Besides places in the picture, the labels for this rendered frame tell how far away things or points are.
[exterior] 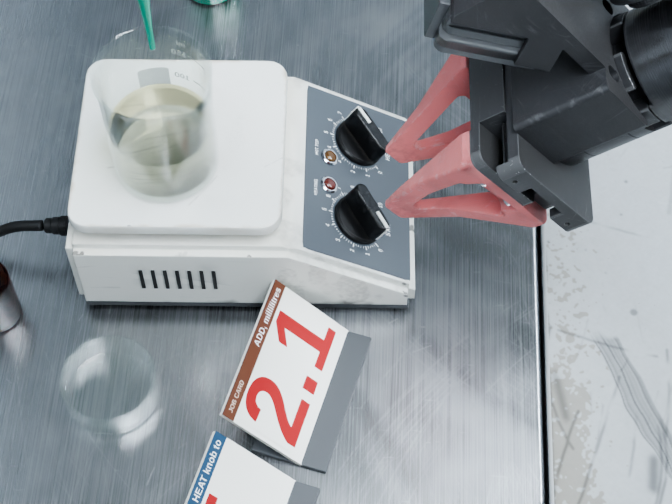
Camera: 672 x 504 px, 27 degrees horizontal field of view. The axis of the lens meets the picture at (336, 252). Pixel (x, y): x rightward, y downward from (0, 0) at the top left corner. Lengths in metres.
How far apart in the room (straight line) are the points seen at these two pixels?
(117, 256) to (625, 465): 0.31
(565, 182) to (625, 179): 0.24
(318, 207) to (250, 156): 0.05
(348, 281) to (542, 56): 0.23
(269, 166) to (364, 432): 0.16
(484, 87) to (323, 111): 0.19
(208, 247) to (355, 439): 0.14
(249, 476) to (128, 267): 0.14
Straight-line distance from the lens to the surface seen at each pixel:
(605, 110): 0.65
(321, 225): 0.81
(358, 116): 0.84
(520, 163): 0.65
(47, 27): 1.00
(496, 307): 0.85
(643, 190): 0.91
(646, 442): 0.83
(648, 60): 0.65
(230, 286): 0.82
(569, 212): 0.68
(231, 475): 0.77
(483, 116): 0.67
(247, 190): 0.79
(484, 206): 0.71
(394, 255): 0.82
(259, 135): 0.81
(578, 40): 0.63
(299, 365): 0.81
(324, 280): 0.81
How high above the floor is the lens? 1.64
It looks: 58 degrees down
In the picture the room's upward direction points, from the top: straight up
